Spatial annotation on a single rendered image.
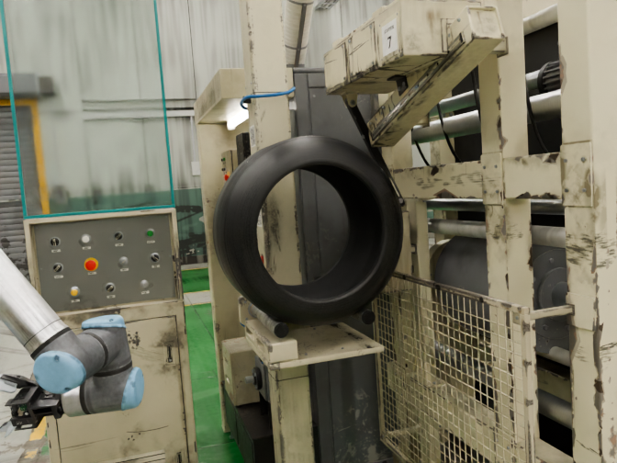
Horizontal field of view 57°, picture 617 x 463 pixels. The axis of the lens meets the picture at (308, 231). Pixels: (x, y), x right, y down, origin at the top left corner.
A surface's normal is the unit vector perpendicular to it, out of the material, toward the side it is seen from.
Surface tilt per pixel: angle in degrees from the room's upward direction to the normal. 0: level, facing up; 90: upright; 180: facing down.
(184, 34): 90
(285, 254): 90
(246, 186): 64
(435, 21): 90
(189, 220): 90
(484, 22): 72
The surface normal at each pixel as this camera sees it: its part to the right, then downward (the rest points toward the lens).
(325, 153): 0.30, -0.13
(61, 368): -0.16, 0.24
